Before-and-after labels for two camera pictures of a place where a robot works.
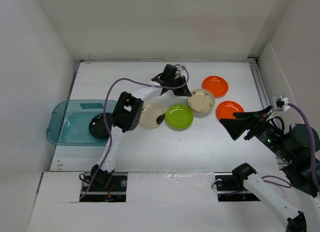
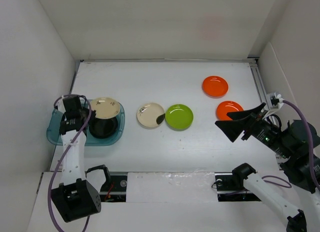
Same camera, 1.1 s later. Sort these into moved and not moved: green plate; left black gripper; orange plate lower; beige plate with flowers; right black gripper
Moved: left black gripper; beige plate with flowers
Not moved: orange plate lower; right black gripper; green plate
